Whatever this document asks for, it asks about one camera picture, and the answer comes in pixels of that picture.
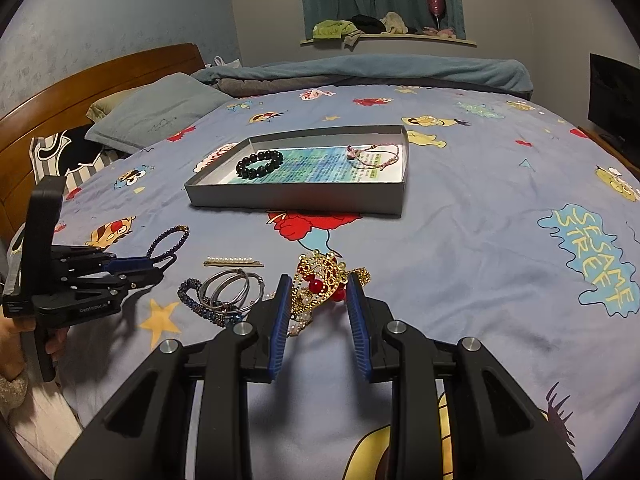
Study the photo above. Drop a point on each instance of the black monitor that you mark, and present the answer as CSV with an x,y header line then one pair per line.
x,y
614,99

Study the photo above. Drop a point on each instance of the wooden side desk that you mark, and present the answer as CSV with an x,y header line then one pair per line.
x,y
593,136

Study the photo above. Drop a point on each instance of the beige cloth on shelf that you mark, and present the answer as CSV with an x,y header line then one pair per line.
x,y
393,24

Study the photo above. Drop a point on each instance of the striped cartoon pillow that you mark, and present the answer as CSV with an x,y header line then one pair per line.
x,y
70,155

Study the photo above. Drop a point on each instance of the wooden window shelf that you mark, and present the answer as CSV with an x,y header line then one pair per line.
x,y
391,37

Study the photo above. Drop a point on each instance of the Sesame Street blue bedsheet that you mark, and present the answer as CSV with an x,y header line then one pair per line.
x,y
516,228

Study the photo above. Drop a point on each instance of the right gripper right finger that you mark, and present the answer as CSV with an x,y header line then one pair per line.
x,y
495,429

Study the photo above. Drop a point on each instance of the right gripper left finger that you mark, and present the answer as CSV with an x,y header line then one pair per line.
x,y
142,431

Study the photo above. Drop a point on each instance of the olive pillow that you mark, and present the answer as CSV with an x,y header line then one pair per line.
x,y
100,108

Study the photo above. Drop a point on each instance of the pink balloon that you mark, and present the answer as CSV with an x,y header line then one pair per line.
x,y
437,9

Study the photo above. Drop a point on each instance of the gold filigree hair clip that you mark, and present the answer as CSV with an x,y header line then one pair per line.
x,y
325,276

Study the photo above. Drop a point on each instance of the teal folded blanket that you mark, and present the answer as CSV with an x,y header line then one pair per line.
x,y
480,74

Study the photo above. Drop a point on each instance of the grey-blue pillow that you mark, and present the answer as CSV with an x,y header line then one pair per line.
x,y
155,112

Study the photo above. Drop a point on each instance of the person left hand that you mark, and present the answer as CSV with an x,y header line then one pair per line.
x,y
12,360

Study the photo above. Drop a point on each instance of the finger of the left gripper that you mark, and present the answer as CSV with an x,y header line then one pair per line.
x,y
80,258
109,277

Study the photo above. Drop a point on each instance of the green printed paper sheet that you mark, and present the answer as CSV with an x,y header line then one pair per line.
x,y
334,164

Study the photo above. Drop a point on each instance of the pearl ring hair clip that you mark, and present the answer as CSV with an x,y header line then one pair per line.
x,y
301,311

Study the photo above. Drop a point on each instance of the wooden headboard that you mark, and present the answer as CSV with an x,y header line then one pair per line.
x,y
64,105

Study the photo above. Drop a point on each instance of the grey cardboard box tray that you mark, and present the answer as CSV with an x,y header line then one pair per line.
x,y
257,156

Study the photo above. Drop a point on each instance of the black cloth on shelf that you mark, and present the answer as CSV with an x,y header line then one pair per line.
x,y
368,24

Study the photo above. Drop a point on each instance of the green cloth on shelf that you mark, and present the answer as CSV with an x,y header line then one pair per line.
x,y
334,29

